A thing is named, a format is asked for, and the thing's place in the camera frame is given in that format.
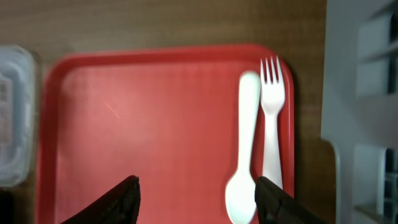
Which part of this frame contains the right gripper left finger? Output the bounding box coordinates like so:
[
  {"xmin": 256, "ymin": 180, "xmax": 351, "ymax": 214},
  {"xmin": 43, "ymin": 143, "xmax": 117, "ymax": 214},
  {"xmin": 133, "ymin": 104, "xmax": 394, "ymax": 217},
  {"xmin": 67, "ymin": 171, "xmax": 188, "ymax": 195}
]
[{"xmin": 62, "ymin": 175, "xmax": 141, "ymax": 224}]

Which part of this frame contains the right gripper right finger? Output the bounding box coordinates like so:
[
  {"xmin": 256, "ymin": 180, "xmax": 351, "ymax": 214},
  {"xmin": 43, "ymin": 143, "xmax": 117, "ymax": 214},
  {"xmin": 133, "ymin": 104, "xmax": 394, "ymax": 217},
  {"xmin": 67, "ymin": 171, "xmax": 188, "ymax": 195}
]
[{"xmin": 255, "ymin": 176, "xmax": 325, "ymax": 224}]

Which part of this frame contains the white plastic spoon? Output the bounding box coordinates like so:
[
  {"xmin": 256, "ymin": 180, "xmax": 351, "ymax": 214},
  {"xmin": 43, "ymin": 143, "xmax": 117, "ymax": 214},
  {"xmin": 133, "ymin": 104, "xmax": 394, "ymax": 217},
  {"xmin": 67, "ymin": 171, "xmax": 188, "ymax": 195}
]
[{"xmin": 225, "ymin": 71, "xmax": 261, "ymax": 223}]

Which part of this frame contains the white plastic fork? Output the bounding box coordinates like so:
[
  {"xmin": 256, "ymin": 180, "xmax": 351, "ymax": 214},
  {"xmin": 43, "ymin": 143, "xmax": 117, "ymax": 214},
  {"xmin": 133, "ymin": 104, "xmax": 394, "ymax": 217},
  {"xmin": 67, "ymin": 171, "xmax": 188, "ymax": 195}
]
[{"xmin": 260, "ymin": 58, "xmax": 285, "ymax": 189}]

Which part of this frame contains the grey dishwasher rack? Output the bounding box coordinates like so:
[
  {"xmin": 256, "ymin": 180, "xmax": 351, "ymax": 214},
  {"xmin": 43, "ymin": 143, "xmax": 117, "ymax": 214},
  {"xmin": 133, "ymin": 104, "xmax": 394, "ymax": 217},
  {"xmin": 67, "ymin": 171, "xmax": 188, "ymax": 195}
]
[{"xmin": 321, "ymin": 0, "xmax": 397, "ymax": 223}]

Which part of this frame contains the clear plastic waste bin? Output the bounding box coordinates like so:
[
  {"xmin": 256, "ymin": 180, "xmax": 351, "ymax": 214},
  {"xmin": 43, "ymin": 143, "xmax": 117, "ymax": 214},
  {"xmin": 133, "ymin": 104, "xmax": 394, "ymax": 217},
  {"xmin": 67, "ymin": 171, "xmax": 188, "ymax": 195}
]
[{"xmin": 1, "ymin": 45, "xmax": 36, "ymax": 187}]

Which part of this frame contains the red serving tray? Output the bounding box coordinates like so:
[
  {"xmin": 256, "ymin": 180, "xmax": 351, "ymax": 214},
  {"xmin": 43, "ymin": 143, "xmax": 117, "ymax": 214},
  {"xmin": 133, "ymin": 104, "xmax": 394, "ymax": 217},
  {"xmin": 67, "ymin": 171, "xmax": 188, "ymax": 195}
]
[{"xmin": 35, "ymin": 45, "xmax": 279, "ymax": 223}]

